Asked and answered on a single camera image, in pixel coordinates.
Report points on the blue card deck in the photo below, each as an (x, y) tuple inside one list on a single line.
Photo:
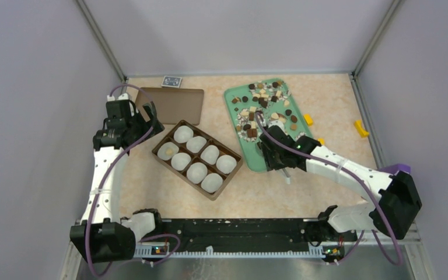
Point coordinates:
[(171, 82)]

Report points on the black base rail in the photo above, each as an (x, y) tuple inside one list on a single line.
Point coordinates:
[(245, 238)]

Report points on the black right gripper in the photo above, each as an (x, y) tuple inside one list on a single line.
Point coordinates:
[(270, 163)]

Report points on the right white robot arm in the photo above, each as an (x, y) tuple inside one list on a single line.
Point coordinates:
[(391, 202)]

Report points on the green floral tray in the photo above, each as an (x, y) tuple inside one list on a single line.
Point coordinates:
[(268, 102)]

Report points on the white paper cup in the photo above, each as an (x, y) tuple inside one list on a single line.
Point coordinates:
[(226, 164), (170, 145), (180, 161), (197, 172), (210, 154), (212, 183), (183, 134), (196, 143)]

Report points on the brown box lid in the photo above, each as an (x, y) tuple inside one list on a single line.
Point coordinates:
[(173, 105)]

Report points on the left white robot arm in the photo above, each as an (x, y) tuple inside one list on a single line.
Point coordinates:
[(102, 235)]

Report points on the yellow foam block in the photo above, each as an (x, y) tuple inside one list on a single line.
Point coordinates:
[(308, 119)]

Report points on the yellow plastic clip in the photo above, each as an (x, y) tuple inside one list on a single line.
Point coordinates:
[(360, 128)]

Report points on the brown chocolate box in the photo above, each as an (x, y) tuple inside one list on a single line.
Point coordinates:
[(224, 150)]

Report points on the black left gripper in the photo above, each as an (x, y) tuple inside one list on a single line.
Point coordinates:
[(148, 111)]

